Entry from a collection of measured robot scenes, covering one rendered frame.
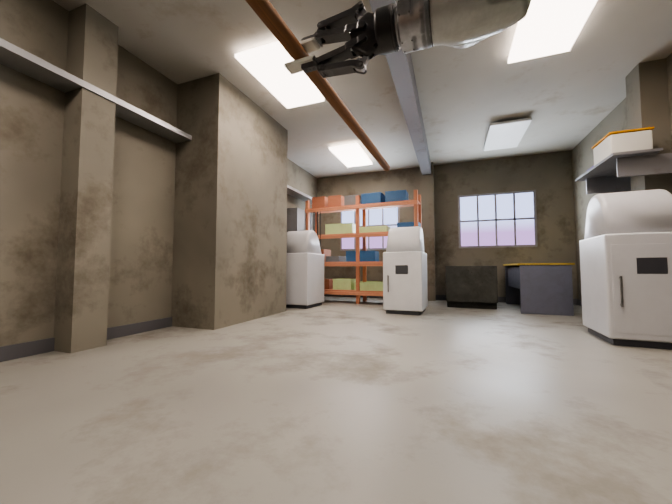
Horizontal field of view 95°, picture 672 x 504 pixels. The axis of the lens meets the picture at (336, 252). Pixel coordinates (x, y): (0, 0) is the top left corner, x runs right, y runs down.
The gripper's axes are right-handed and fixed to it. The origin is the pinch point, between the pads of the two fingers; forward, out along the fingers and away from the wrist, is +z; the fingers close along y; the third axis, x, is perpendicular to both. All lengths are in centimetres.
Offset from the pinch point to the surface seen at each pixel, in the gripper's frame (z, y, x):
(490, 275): -76, 57, 566
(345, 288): 206, 87, 572
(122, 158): 317, -79, 166
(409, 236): 50, -9, 462
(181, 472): 67, 119, 32
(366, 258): 157, 23, 571
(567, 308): -182, 108, 538
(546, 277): -155, 59, 537
